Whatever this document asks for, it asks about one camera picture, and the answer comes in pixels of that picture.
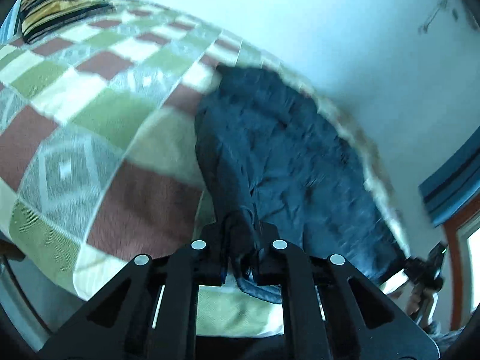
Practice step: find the black quilted puffer jacket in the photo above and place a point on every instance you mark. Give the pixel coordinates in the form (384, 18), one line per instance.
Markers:
(268, 157)

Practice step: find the checkered patchwork bed cover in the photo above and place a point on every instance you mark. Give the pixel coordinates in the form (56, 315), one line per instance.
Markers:
(97, 139)

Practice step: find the striped brown yellow pillow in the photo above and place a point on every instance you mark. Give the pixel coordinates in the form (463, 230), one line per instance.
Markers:
(39, 18)

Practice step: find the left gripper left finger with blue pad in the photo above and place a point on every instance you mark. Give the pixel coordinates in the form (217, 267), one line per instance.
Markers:
(148, 310)

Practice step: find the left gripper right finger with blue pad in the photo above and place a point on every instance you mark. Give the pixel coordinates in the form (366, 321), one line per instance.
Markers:
(331, 310)

